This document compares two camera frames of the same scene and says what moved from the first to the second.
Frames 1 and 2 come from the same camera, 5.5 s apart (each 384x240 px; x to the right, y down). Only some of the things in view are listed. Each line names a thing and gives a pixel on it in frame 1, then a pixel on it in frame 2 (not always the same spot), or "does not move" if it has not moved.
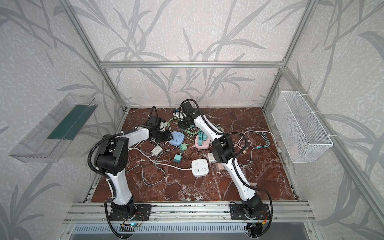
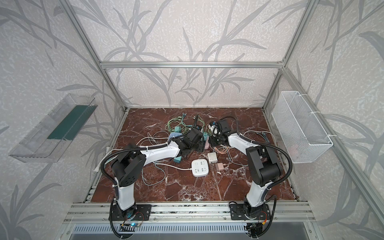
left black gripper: (163, 134) to (196, 136)
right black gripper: (183, 124) to (216, 138)
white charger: (211, 158) does not move
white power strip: (200, 167) does not move
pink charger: (219, 166) does not move
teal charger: (177, 158) does not move
